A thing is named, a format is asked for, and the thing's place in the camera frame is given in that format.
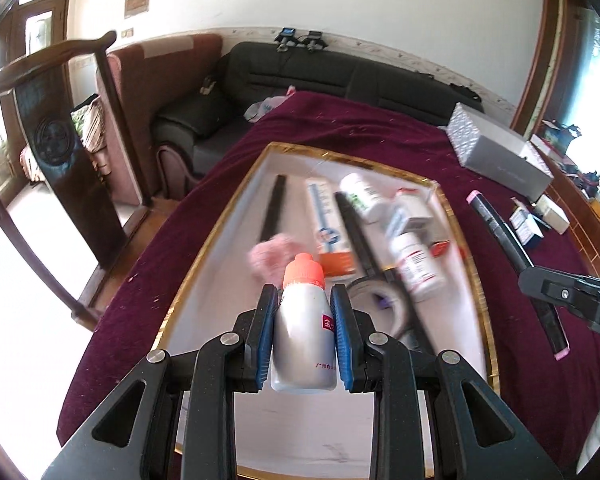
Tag brown armchair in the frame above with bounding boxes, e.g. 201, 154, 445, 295
96, 34, 224, 206

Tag gold rimmed white tray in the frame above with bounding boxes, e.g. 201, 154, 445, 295
152, 141, 501, 480

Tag small white carton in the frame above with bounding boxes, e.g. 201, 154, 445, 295
534, 194, 572, 235

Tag large grey shoe box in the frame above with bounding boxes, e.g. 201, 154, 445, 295
445, 102, 556, 202

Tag colourful carton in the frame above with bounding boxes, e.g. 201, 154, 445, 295
540, 120, 583, 156

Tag small bottle red label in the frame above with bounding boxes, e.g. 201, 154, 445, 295
394, 187, 434, 221

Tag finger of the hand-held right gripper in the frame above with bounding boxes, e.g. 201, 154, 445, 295
517, 265, 600, 342

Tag pink fluffy cloth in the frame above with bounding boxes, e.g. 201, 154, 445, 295
247, 232, 307, 287

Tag dark wooden chair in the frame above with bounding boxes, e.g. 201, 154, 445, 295
0, 30, 153, 331

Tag white bottle orange cap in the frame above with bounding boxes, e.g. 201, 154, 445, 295
270, 252, 338, 393

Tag black tape roll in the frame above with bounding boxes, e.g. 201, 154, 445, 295
346, 275, 422, 343

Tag black marker pink ends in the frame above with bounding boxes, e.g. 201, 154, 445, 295
466, 190, 572, 362

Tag large white pill bottle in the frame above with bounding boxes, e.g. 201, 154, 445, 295
388, 231, 447, 304

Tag black sofa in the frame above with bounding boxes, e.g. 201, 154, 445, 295
152, 41, 486, 186

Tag white bottle green label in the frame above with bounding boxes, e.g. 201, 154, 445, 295
339, 172, 389, 224

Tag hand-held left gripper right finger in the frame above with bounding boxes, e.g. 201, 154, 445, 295
330, 284, 565, 480

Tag white plastic bag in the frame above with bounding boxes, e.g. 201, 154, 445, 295
243, 87, 297, 123

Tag long white ointment box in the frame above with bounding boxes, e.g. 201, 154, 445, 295
304, 176, 359, 277

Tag white and teal carton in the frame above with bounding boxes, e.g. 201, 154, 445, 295
508, 205, 547, 249

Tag black device on clamp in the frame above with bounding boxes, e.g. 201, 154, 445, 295
272, 27, 298, 54
300, 32, 328, 54

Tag striped cushion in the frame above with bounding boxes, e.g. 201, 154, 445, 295
70, 94, 112, 176

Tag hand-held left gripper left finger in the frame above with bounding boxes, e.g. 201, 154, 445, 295
40, 284, 280, 480

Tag black marker orange ends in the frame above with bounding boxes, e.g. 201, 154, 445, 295
258, 174, 289, 245

